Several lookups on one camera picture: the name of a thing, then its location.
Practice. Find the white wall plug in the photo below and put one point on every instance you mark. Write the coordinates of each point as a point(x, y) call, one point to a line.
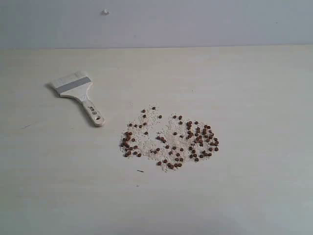
point(105, 12)

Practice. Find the pile of beans and rice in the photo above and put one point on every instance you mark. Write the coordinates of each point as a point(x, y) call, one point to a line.
point(170, 142)

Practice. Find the wide wooden paint brush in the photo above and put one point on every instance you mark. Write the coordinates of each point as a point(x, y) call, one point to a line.
point(76, 86)

